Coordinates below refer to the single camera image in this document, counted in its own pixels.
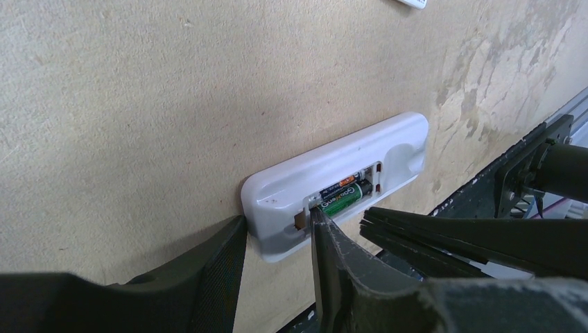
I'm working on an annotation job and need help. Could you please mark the white battery cover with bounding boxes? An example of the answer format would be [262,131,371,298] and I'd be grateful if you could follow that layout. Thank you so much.
[398,0,427,10]

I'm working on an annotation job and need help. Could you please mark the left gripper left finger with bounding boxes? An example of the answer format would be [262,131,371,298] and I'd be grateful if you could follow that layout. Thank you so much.
[1,216,247,332]

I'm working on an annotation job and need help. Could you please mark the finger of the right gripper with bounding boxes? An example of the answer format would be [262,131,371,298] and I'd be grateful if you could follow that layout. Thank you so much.
[363,207,587,278]
[360,220,487,278]

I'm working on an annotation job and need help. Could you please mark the white remote control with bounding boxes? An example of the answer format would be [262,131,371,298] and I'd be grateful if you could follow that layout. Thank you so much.
[241,112,429,263]

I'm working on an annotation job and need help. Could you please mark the green black battery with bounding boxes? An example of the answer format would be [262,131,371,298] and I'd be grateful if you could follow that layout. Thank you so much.
[311,180,372,217]

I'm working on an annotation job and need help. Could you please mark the aluminium frame rail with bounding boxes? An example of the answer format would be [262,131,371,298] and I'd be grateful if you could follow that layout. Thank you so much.
[542,87,588,221]

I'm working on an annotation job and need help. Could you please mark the blue black battery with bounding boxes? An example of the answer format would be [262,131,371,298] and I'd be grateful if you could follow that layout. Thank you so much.
[319,169,371,196]

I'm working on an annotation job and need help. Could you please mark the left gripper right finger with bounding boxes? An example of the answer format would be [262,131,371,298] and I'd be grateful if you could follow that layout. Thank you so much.
[310,209,587,332]

